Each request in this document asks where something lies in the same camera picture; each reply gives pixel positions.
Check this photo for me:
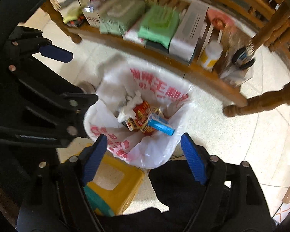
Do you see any blue white tissue pack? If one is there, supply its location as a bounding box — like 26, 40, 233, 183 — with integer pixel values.
148, 113, 175, 136

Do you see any red snack box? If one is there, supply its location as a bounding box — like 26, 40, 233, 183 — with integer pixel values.
126, 101, 160, 136

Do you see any white printed trash bag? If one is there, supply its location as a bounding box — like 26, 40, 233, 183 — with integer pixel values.
83, 55, 193, 169

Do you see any person's black trouser leg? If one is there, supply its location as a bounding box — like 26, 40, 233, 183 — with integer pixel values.
99, 160, 205, 231

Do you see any crumpled white tissue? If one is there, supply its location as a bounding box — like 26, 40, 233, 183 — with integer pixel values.
117, 91, 143, 123

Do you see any pale green cloth pack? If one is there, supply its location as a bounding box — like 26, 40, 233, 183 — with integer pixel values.
99, 0, 146, 35

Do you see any wooden table lower shelf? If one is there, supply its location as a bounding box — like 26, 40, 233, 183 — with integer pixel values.
39, 0, 248, 108

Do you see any black round tin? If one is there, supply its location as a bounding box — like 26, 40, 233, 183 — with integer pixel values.
231, 47, 255, 70

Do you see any white yellow bottle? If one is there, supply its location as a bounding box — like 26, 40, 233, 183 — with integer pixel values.
199, 40, 223, 71

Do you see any green folded cloth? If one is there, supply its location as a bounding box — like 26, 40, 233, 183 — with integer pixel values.
138, 5, 180, 49

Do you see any wooden table leg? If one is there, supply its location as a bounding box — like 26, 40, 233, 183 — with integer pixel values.
223, 82, 290, 117

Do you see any grey white carton box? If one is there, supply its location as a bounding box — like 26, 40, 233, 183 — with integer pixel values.
169, 1, 208, 62

